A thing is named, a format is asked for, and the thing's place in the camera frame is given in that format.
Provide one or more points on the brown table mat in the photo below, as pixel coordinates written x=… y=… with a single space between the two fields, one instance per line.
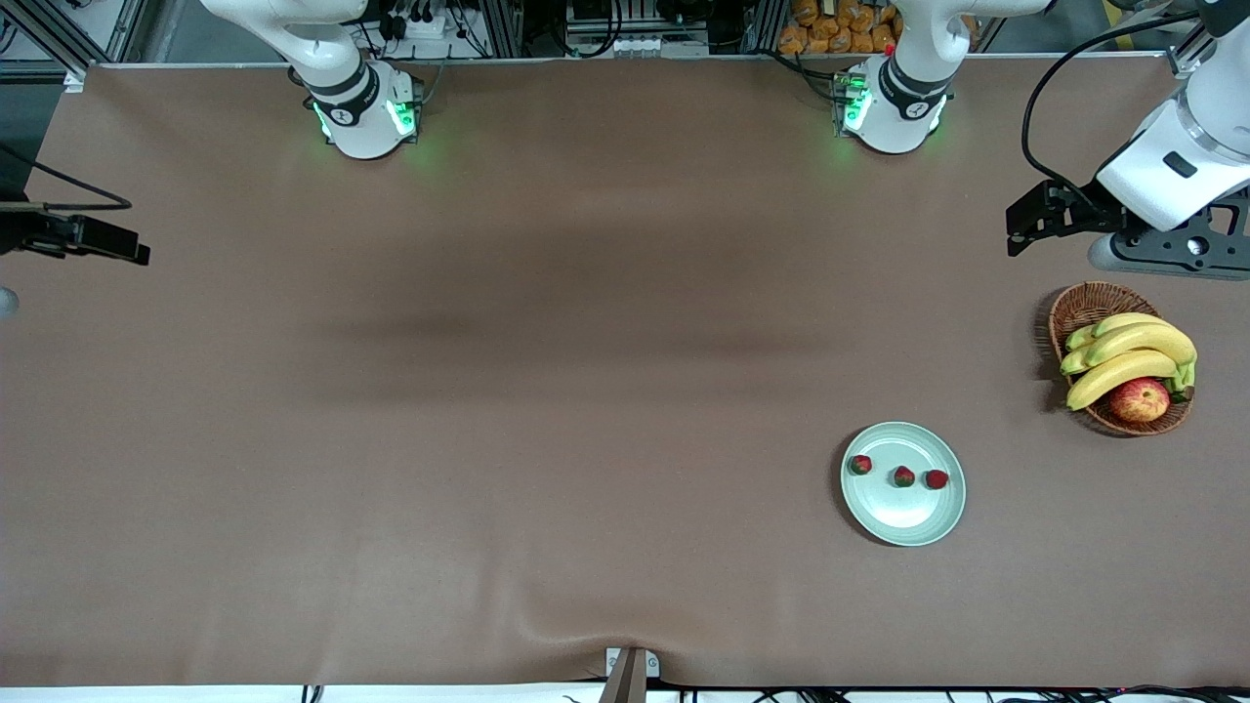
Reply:
x=488 y=293

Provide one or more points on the white power strip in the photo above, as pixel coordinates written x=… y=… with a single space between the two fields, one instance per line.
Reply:
x=420 y=24

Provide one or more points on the yellow plastic banana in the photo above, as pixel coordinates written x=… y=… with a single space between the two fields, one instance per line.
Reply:
x=1118 y=376
x=1074 y=361
x=1079 y=338
x=1143 y=342
x=1128 y=320

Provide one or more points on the white terminal block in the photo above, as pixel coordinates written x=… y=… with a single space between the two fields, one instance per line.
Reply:
x=640 y=45

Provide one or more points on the aluminium frame post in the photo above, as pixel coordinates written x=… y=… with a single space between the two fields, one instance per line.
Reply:
x=765 y=24
x=506 y=27

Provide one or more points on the bag of orange fruit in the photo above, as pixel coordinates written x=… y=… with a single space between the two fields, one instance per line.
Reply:
x=830 y=24

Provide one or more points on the red yellow apple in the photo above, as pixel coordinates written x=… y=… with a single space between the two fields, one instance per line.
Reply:
x=1140 y=400

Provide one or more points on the brown wicker basket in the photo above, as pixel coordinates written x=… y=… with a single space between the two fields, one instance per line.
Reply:
x=1089 y=303

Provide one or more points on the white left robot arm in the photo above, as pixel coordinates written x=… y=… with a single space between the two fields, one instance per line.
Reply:
x=908 y=107

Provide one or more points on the red strawberry with green cap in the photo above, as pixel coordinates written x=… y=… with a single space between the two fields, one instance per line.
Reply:
x=903 y=476
x=937 y=478
x=859 y=465

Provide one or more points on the aluminium frame beam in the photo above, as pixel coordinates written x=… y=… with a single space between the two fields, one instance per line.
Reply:
x=68 y=39

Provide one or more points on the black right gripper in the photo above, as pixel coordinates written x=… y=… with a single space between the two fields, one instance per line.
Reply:
x=21 y=232

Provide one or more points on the aluminium table frame corner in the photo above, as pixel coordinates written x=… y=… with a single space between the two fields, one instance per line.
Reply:
x=1187 y=59

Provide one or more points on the metal bracket with post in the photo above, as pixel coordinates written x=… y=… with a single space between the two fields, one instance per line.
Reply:
x=630 y=679

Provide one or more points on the light green round plate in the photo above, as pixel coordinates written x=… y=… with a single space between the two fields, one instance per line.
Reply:
x=898 y=513

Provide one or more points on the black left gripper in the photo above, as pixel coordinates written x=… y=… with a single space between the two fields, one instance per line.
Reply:
x=1087 y=208

